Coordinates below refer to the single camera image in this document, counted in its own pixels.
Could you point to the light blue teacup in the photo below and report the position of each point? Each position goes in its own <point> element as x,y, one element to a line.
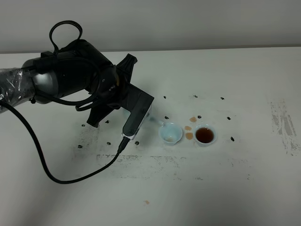
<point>170,133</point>
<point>205,135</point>

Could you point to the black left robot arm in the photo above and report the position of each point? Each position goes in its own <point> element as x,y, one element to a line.
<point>77,75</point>

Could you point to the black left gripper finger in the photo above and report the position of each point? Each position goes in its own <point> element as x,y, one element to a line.
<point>126,66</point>
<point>98,113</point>

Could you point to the right light blue teacup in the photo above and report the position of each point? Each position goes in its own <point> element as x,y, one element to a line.
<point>205,135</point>

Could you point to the light blue porcelain teapot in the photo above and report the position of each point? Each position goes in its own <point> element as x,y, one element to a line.
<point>150,117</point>

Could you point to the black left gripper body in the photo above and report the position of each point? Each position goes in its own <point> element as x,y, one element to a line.
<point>104,85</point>

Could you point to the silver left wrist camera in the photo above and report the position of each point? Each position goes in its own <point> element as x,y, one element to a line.
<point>137,129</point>

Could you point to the left light blue teacup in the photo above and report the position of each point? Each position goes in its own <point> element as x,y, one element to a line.
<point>170,133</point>

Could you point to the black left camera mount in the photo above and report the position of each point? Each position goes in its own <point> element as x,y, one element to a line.
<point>137,102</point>

